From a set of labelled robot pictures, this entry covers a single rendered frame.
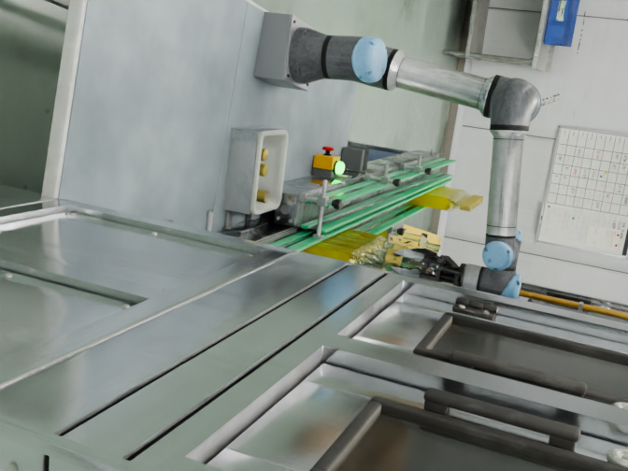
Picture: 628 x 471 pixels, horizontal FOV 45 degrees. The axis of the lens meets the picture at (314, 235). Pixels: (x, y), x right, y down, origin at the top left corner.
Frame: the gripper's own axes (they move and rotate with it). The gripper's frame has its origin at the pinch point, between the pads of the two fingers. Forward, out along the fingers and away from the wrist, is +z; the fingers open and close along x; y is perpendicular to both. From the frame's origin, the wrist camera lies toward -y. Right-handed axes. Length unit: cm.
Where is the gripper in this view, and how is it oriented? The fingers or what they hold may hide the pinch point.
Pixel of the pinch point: (397, 260)
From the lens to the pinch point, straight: 220.7
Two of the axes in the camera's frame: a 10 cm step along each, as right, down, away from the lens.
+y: -3.8, 1.7, -9.1
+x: -1.2, 9.7, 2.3
